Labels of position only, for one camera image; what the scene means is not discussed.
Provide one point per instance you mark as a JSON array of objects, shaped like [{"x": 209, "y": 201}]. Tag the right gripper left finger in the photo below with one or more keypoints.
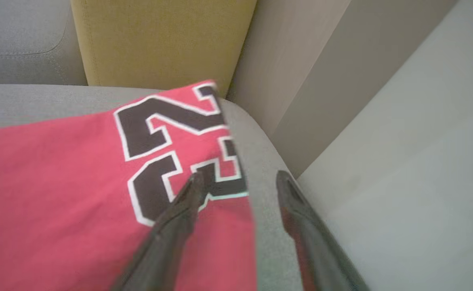
[{"x": 167, "y": 242}]

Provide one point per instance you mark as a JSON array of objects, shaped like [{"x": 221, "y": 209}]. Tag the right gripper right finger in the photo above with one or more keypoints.
[{"x": 313, "y": 246}]

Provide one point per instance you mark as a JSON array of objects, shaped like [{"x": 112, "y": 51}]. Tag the red jersey with white sleeves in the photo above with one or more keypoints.
[{"x": 58, "y": 194}]

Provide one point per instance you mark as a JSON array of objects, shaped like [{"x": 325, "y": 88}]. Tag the grey sofa seat cushion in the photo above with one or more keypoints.
[
  {"x": 268, "y": 169},
  {"x": 22, "y": 40}
]

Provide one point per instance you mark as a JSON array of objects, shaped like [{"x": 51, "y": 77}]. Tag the yellow sofa backrest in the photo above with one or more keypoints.
[{"x": 159, "y": 44}]

